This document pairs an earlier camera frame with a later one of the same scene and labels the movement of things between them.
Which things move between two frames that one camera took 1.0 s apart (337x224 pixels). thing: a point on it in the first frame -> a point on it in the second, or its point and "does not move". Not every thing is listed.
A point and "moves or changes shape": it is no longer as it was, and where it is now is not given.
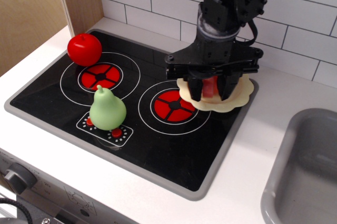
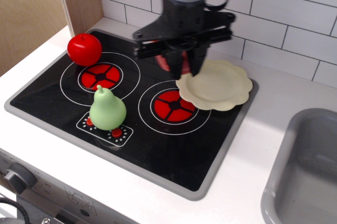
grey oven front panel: [52, 201] does not move
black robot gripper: [210, 59] -> [185, 26]
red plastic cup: [210, 87] moves or changes shape
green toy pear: [107, 111] does not move
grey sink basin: [302, 186] does not move
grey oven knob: [21, 179] does not move
